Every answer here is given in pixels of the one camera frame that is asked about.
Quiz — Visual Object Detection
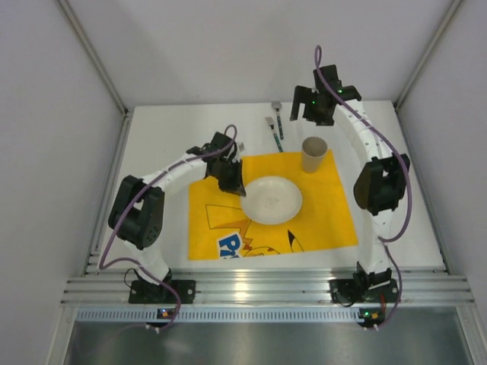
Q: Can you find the spoon with teal handle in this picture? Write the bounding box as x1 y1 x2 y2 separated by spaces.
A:
271 101 284 140

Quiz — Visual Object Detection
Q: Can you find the beige cup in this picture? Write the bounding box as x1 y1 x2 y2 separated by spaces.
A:
301 136 328 173

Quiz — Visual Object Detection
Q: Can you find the fork with teal handle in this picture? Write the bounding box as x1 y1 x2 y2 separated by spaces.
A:
265 116 284 153

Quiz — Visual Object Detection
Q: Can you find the cream round plate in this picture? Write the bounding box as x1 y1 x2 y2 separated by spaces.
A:
240 176 303 225

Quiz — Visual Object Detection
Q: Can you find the yellow cartoon cloth placemat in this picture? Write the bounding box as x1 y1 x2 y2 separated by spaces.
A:
189 151 358 261

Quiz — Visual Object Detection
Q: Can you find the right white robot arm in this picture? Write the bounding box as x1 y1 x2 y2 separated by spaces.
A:
290 65 411 306

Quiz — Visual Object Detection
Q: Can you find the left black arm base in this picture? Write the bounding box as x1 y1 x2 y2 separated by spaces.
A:
123 268 196 304

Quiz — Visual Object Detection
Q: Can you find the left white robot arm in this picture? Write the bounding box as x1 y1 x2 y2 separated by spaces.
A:
99 132 247 285

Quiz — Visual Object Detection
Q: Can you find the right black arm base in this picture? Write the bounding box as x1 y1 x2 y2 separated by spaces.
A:
329 263 399 307

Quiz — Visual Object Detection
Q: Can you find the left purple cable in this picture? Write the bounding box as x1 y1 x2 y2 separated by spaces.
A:
97 124 239 334

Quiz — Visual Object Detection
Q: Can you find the right aluminium frame post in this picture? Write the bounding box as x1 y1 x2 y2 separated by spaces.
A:
393 0 466 112

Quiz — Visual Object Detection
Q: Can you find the aluminium frame post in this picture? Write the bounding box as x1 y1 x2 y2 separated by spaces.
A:
55 0 130 117
393 0 466 112

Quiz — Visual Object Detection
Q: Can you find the aluminium mounting rail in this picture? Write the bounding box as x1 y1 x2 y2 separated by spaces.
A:
61 268 474 306

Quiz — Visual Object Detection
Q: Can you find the slotted grey cable duct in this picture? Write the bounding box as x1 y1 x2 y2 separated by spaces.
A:
76 306 384 324

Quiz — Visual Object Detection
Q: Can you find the left aluminium frame post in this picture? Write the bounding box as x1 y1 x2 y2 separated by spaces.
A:
55 0 130 117

